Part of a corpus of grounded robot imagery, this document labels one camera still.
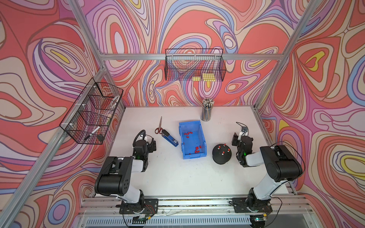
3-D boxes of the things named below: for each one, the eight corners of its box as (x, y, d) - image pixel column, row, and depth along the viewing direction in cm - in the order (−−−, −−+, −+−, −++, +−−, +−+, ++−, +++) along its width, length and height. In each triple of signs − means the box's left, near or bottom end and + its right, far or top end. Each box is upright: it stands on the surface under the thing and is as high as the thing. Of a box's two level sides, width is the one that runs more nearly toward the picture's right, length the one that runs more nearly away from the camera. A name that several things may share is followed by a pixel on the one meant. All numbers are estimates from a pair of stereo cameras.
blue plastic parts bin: (182, 161, 91) (182, 154, 84) (178, 127, 109) (178, 119, 101) (206, 158, 92) (208, 151, 85) (198, 125, 110) (199, 117, 102)
